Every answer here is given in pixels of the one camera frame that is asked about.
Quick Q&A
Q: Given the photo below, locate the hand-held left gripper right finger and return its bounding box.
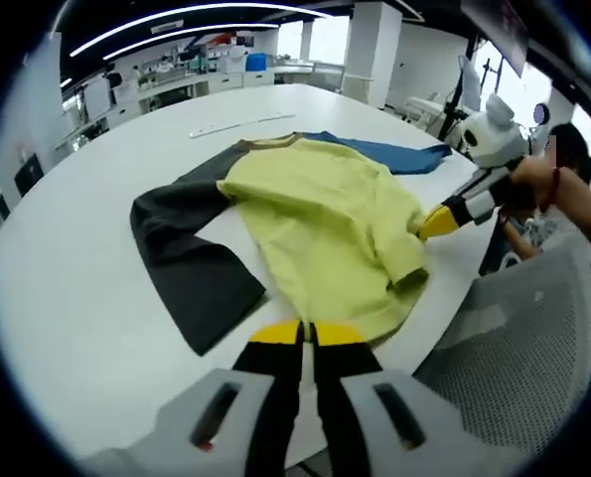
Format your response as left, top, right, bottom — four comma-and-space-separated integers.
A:
309, 321, 530, 477

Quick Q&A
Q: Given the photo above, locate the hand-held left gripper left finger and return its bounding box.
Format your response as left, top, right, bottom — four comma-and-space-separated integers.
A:
86, 319, 306, 477

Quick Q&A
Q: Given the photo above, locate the yellow black blue garment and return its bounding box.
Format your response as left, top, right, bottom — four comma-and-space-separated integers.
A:
129, 129, 454, 357

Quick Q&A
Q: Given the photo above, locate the white template strip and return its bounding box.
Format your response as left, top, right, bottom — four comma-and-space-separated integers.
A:
189, 113, 297, 140

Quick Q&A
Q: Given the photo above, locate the person's right hand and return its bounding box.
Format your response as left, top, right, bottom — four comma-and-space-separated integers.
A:
509, 156, 560, 211

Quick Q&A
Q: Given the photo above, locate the black monitor stand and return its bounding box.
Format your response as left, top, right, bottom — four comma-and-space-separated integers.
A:
436, 42, 506, 145

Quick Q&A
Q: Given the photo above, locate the black hanging screen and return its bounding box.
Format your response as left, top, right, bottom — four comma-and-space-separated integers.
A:
461, 0, 530, 80

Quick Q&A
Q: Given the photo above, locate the grey mesh office chair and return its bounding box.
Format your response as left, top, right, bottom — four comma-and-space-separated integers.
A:
412, 241, 591, 471

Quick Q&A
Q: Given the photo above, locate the blue barrel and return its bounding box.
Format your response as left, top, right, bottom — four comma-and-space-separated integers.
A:
244, 52, 270, 74

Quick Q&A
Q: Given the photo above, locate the white counter with drawers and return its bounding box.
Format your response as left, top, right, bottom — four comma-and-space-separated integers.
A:
59, 67, 276, 135

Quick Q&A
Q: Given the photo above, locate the black chair back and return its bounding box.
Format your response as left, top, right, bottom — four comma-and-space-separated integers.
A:
14, 153, 45, 197

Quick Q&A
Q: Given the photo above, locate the red string bracelet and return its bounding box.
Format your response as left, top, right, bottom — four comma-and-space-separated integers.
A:
546, 166, 567, 213

